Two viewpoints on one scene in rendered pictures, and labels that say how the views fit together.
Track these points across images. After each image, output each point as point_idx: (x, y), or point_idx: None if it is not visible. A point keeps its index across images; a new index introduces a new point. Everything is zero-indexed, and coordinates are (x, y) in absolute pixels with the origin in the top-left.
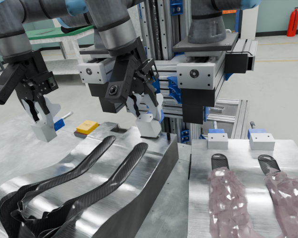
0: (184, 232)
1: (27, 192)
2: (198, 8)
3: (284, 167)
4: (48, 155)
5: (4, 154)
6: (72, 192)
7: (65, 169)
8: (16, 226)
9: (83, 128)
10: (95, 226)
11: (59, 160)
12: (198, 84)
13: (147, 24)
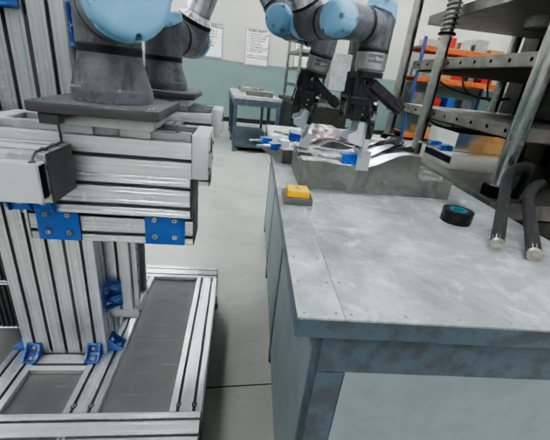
0: None
1: (396, 144)
2: (180, 50)
3: (288, 140)
4: (355, 211)
5: (401, 244)
6: (375, 148)
7: None
8: None
9: (305, 188)
10: (378, 140)
11: (350, 202)
12: (222, 128)
13: None
